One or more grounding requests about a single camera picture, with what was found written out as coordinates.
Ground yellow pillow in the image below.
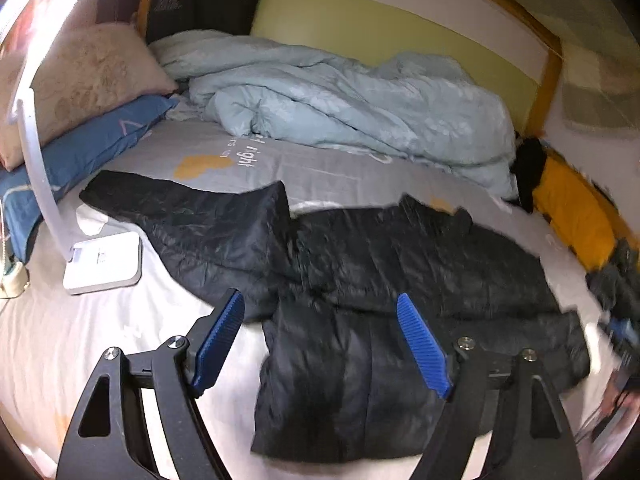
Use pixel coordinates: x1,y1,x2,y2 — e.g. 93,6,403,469
531,157,618,271

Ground small white object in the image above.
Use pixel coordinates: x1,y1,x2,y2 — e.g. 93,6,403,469
0,260,31,300

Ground checked patchwork canopy cloth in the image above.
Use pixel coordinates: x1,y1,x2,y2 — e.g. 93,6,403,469
500,0,640,131

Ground black puffer jacket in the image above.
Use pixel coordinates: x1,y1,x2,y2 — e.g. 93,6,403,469
79,170,593,463

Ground dark grey jeans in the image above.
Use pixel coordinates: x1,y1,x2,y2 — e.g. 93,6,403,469
587,237,640,321

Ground blue pillow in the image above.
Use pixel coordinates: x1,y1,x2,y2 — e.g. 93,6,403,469
0,94,180,263

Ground small black garment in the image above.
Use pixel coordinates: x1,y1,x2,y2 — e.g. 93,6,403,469
512,137,548,213

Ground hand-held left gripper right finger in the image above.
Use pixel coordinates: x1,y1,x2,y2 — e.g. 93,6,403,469
396,292,583,480

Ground wooden bed frame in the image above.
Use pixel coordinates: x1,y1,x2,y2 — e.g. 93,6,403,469
135,0,563,136

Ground white desk lamp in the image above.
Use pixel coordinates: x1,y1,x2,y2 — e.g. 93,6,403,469
0,0,143,296

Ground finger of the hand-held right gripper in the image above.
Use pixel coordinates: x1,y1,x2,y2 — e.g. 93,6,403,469
607,319,640,357

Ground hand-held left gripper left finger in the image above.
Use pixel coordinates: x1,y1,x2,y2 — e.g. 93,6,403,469
55,288,246,480

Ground pink pillow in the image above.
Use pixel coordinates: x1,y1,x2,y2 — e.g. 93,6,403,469
0,24,178,171

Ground light blue duvet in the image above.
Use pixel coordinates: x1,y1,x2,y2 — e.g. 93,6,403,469
150,30,518,198

